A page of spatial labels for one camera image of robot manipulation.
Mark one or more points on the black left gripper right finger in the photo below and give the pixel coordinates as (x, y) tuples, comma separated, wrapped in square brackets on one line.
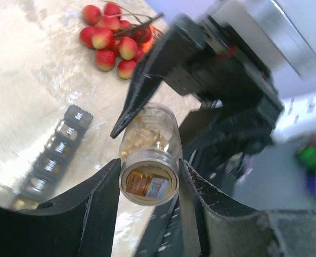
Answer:
[(214, 224)]

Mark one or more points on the clear pill bottle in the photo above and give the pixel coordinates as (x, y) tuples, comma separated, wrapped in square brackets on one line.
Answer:
[(150, 152)]

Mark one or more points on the orange snack box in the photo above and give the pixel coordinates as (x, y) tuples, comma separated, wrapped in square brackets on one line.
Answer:
[(156, 34)]

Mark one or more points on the red lychee fruit bunch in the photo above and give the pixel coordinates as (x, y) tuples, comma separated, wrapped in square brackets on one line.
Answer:
[(117, 36)]

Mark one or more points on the grey weekly pill organizer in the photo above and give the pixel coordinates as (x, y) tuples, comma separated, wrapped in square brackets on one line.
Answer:
[(52, 163)]

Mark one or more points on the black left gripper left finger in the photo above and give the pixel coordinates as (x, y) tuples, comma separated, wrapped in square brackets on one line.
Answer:
[(78, 222)]

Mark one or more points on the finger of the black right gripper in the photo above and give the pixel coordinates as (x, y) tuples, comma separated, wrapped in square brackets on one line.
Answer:
[(182, 40)]

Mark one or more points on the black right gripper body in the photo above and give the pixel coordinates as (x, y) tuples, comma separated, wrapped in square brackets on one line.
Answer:
[(239, 103)]

